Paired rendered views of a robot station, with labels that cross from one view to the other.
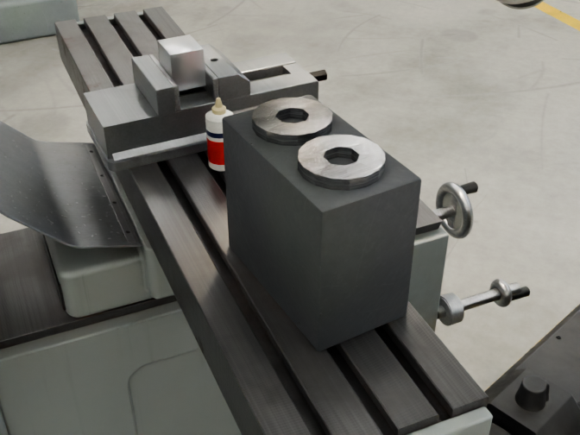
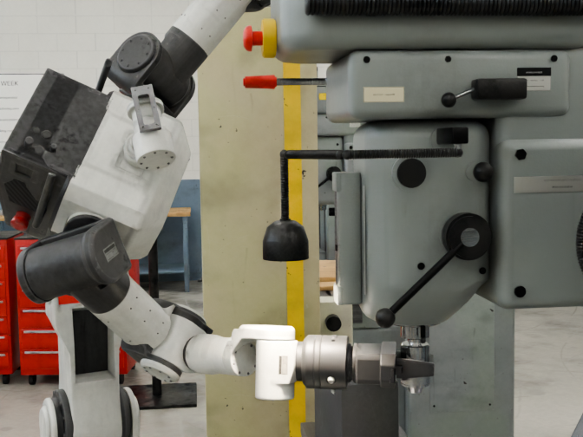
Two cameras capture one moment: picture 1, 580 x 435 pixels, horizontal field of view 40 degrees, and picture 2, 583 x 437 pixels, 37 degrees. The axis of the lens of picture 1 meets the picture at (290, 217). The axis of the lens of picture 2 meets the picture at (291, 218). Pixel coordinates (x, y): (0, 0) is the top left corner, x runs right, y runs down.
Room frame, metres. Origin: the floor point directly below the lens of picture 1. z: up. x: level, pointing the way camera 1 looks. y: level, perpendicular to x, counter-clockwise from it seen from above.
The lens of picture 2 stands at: (2.50, 0.39, 1.60)
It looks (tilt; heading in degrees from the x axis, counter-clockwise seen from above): 5 degrees down; 197
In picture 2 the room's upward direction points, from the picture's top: 1 degrees counter-clockwise
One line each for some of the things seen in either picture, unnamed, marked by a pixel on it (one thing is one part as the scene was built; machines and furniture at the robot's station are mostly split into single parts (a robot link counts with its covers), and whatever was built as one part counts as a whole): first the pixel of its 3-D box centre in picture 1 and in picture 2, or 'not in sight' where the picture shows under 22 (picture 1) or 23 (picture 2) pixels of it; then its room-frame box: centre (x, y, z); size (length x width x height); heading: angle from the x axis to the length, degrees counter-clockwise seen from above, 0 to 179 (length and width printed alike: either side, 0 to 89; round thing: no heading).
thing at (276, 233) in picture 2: not in sight; (285, 238); (1.21, -0.03, 1.45); 0.07 x 0.07 x 0.06
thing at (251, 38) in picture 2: not in sight; (253, 38); (1.21, -0.07, 1.76); 0.04 x 0.03 x 0.04; 24
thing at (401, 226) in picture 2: not in sight; (416, 220); (1.10, 0.16, 1.47); 0.21 x 0.19 x 0.32; 24
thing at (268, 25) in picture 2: not in sight; (268, 38); (1.20, -0.05, 1.76); 0.06 x 0.02 x 0.06; 24
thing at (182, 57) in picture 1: (181, 63); not in sight; (1.11, 0.16, 1.05); 0.06 x 0.05 x 0.06; 26
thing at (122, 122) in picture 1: (203, 94); not in sight; (1.13, 0.14, 0.99); 0.35 x 0.15 x 0.11; 116
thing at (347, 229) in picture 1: (314, 211); (354, 409); (0.74, -0.03, 1.03); 0.22 x 0.12 x 0.20; 30
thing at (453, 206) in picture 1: (438, 214); not in sight; (1.30, -0.30, 0.63); 0.16 x 0.12 x 0.12; 114
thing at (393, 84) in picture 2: not in sight; (440, 88); (1.09, 0.20, 1.68); 0.34 x 0.24 x 0.10; 114
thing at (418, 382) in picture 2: not in sight; (415, 367); (1.10, 0.16, 1.23); 0.05 x 0.05 x 0.06
